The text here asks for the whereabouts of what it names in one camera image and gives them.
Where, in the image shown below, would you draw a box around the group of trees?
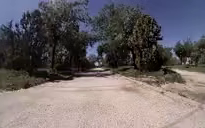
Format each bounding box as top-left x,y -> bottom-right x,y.
91,3 -> 174,73

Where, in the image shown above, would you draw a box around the pale gravel path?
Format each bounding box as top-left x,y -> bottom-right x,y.
0,67 -> 205,128

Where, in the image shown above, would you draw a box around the grass verge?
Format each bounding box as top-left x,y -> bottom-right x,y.
111,65 -> 186,86
0,67 -> 74,93

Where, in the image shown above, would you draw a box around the row of trees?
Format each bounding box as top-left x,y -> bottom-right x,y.
0,0 -> 96,76

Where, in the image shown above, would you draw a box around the distant trees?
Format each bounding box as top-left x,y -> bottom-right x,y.
173,32 -> 205,67

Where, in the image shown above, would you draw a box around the pale side path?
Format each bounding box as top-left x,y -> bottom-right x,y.
161,67 -> 205,108

